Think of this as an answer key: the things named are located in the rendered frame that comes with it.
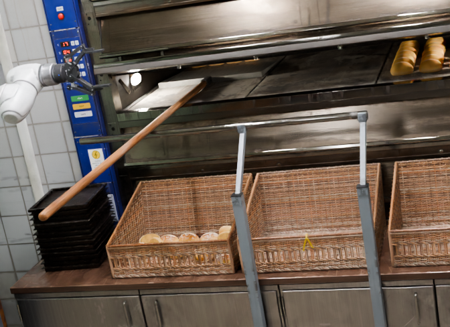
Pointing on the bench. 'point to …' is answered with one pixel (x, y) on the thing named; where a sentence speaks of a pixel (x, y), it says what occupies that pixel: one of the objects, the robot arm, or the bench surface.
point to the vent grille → (113, 208)
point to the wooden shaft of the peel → (116, 155)
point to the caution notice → (96, 157)
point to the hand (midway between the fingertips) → (104, 68)
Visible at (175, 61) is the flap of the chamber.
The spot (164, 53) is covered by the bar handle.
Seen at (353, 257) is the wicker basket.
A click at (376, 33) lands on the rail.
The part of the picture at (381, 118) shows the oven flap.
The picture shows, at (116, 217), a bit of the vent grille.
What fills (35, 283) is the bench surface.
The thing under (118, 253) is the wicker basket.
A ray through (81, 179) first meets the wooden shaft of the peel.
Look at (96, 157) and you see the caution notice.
